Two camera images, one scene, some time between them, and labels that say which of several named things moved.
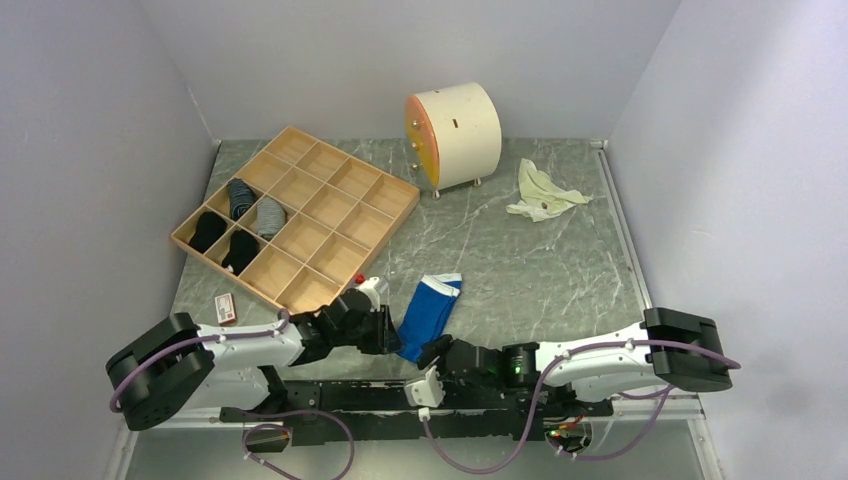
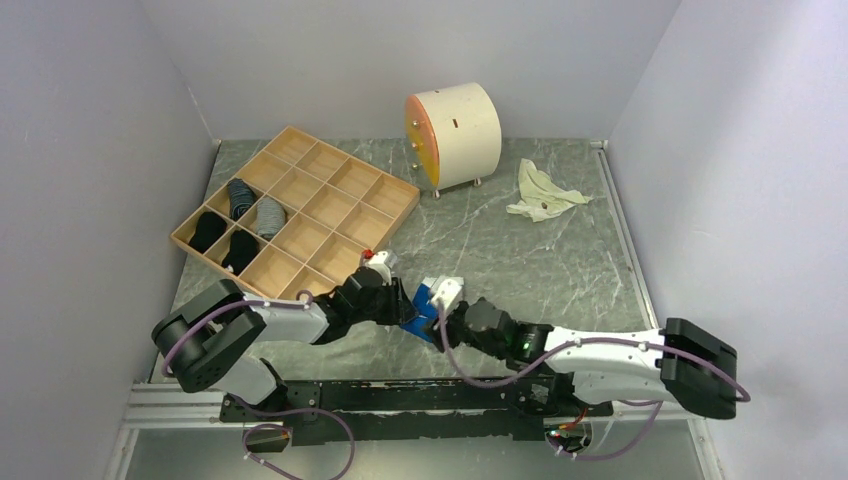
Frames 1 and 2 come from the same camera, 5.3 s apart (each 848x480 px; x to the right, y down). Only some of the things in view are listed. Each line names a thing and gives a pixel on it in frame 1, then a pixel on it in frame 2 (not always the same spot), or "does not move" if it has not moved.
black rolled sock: x=209 y=228 does not move
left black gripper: x=385 y=339 -> x=400 y=309
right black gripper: x=432 y=349 -> x=458 y=308
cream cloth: x=541 y=198 does not move
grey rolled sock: x=270 y=217 does not move
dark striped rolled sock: x=241 y=198 does not move
